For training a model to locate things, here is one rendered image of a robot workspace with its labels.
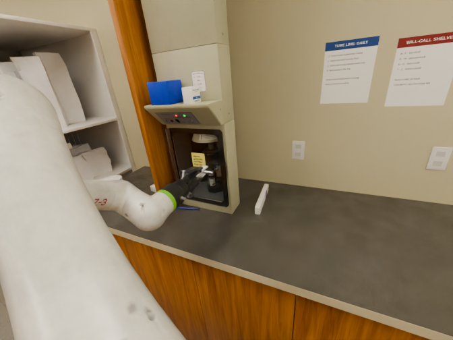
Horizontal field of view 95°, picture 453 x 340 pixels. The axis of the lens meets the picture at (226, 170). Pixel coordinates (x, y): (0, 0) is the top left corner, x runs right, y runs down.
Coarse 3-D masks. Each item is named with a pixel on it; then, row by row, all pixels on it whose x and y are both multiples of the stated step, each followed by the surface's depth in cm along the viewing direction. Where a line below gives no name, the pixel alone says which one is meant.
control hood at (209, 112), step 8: (176, 104) 85; (184, 104) 82; (192, 104) 80; (200, 104) 78; (208, 104) 77; (216, 104) 82; (152, 112) 91; (160, 112) 89; (168, 112) 88; (176, 112) 86; (184, 112) 84; (192, 112) 83; (200, 112) 82; (208, 112) 80; (216, 112) 82; (160, 120) 97; (200, 120) 88; (208, 120) 86; (216, 120) 84
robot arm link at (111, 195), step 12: (84, 180) 56; (96, 180) 61; (120, 180) 71; (96, 192) 57; (108, 192) 61; (120, 192) 66; (132, 192) 69; (96, 204) 58; (108, 204) 62; (120, 204) 66
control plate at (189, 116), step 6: (156, 114) 92; (162, 114) 90; (168, 114) 89; (174, 114) 88; (180, 114) 87; (186, 114) 85; (192, 114) 84; (162, 120) 96; (168, 120) 95; (174, 120) 93; (180, 120) 92
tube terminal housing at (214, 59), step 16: (192, 48) 82; (208, 48) 79; (224, 48) 83; (160, 64) 91; (176, 64) 88; (192, 64) 85; (208, 64) 82; (224, 64) 84; (160, 80) 94; (208, 80) 84; (224, 80) 86; (208, 96) 87; (224, 96) 87; (224, 112) 89; (208, 128) 94; (224, 128) 90; (224, 144) 94; (208, 208) 114; (224, 208) 109
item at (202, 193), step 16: (176, 128) 100; (192, 128) 96; (176, 144) 104; (192, 144) 99; (208, 144) 95; (176, 160) 108; (208, 160) 99; (224, 160) 95; (208, 176) 103; (224, 176) 98; (208, 192) 107; (224, 192) 102
